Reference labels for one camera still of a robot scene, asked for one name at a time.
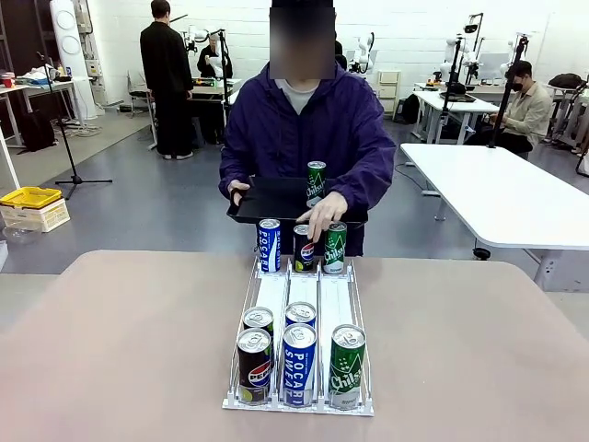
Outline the person's left hand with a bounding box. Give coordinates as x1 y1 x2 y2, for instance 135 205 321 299
296 191 350 243

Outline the person's right hand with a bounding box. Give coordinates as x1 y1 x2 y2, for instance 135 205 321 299
228 181 252 207

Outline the green Chilsung cider can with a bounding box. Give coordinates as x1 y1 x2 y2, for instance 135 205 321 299
322 221 348 275
306 160 328 208
328 323 367 410

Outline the black plastic serving tray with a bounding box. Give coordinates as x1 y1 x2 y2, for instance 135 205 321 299
225 176 369 230

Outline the black Pepsi can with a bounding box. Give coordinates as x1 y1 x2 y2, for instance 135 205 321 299
293 224 317 273
242 306 275 340
236 327 273 406

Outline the person's left forearm purple sleeve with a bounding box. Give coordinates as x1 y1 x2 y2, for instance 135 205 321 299
329 156 397 215

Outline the person's right forearm purple sleeve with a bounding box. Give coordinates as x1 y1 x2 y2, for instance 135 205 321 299
218 169 254 197

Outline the person in purple jacket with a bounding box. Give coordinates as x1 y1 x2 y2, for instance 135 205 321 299
218 0 397 258

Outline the seated person with cup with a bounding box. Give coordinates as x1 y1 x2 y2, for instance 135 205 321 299
196 34 234 79

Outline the blue Pocari Sweat can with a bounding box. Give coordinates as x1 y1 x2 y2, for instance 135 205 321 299
284 301 318 329
282 323 318 408
258 218 282 273

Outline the clear acrylic can dispenser rack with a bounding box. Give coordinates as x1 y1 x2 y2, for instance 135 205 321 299
222 255 376 418

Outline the grey work desk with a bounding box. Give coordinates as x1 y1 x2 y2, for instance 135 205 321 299
186 77 243 148

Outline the black upright pole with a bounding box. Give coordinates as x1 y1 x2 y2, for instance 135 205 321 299
215 29 233 139

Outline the black backpack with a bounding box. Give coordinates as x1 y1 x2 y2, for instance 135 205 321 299
401 93 422 125

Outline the white drawer cabinet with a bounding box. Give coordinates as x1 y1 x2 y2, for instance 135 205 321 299
376 68 403 114

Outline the black office chair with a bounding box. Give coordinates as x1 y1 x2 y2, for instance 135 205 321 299
127 69 154 119

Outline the bystander in black clothes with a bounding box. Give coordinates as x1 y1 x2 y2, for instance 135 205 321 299
139 0 195 161

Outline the black tripod microphone stand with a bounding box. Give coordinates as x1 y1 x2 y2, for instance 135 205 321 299
35 51 114 202

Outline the narrow white table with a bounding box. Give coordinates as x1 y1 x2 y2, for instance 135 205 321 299
410 88 502 145

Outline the large white table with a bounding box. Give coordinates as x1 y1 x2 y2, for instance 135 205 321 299
398 143 589 292

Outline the black slanted pole stand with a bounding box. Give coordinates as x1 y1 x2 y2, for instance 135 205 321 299
486 34 531 149

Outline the white desk with clutter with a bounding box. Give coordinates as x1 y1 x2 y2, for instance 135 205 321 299
0 76 82 149

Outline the white folding crate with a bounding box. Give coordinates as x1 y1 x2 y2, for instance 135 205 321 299
0 197 72 234

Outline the black floor bag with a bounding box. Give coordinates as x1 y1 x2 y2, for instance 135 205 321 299
20 109 57 153

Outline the yellow plastic basket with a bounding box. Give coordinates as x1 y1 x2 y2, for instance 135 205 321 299
0 185 64 211

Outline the white tower air conditioner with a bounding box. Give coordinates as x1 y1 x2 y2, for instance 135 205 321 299
49 0 98 122

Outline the clear plastic bowl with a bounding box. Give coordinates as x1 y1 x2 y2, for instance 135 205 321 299
1 224 41 246

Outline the seated man in beige jacket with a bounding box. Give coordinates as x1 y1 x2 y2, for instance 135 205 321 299
464 60 553 156

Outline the black bag on table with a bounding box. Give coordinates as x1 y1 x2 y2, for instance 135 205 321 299
547 72 589 91

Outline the black camera stand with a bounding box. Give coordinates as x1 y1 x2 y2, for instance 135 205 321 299
439 12 484 103

